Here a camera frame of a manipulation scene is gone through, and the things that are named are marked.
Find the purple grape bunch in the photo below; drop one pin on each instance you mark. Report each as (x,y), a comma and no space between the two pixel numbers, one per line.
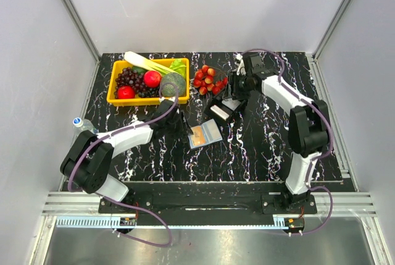
(128,78)

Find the aluminium frame rail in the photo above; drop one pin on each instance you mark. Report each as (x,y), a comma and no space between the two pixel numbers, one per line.
(345,204)

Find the red cherry bunch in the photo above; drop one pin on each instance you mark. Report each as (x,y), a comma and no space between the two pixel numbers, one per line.
(210,80)

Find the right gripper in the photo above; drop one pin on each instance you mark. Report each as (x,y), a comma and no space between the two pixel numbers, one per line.
(237,96)

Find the red apple upper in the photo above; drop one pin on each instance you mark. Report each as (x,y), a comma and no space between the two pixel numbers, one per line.
(152,79)

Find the white green leek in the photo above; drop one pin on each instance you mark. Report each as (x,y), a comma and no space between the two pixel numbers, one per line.
(140,61)

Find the yellow plastic basket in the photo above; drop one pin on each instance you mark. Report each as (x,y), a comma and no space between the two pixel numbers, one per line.
(118,66)

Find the green lettuce leaf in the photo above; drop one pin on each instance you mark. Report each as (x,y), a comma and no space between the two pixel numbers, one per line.
(179,67)

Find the red apple lower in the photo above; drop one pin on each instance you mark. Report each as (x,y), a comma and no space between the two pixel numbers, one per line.
(125,92)

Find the green avocado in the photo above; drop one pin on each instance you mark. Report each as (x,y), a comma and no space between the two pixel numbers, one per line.
(138,70)

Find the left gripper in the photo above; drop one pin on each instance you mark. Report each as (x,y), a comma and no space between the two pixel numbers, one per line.
(184,130)

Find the red apple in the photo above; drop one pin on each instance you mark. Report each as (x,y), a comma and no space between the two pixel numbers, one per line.
(152,79)
(125,92)

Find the plastic water bottle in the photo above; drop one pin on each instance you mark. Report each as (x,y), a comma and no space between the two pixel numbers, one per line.
(81,125)

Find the brown credit card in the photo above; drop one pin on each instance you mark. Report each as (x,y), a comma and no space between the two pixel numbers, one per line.
(197,138)

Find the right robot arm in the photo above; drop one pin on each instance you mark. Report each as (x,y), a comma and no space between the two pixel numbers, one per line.
(309,133)

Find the green cantaloupe melon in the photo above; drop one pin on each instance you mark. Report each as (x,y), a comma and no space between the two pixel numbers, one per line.
(172,84)

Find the black card holder wallet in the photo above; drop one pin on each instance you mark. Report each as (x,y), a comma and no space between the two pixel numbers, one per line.
(211,132)

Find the black card box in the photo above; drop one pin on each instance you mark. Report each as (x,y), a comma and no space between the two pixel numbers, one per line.
(231,106)

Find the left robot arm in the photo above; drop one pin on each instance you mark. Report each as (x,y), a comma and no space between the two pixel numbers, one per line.
(87,162)

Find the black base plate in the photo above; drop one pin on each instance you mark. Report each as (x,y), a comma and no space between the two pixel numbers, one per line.
(210,204)

